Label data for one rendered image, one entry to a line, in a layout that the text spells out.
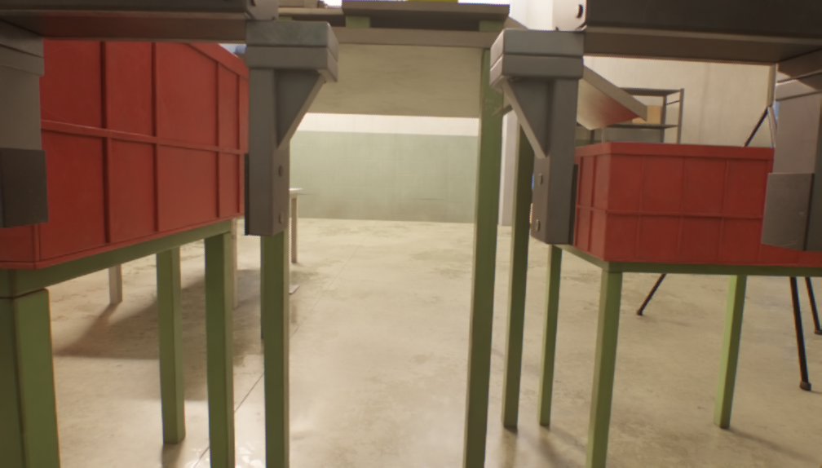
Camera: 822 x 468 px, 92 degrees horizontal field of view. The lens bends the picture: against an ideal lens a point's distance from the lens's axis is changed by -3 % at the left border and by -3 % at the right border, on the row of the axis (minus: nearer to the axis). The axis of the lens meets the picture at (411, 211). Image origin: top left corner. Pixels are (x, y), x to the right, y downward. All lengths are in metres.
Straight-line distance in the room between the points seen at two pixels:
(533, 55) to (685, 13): 0.07
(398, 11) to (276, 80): 0.61
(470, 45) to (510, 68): 0.60
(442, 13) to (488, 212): 0.37
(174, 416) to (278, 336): 0.47
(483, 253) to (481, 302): 0.10
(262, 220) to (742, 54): 0.26
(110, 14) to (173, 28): 0.03
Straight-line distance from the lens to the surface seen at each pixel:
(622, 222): 0.85
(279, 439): 0.97
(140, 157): 0.43
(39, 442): 0.44
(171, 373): 1.22
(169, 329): 1.18
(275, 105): 0.21
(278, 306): 0.85
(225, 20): 0.23
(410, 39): 0.81
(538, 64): 0.21
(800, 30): 0.27
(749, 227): 0.98
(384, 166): 6.14
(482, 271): 0.80
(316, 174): 6.28
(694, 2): 0.24
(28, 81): 0.30
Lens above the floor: 0.69
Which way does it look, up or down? 5 degrees down
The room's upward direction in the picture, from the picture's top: 2 degrees clockwise
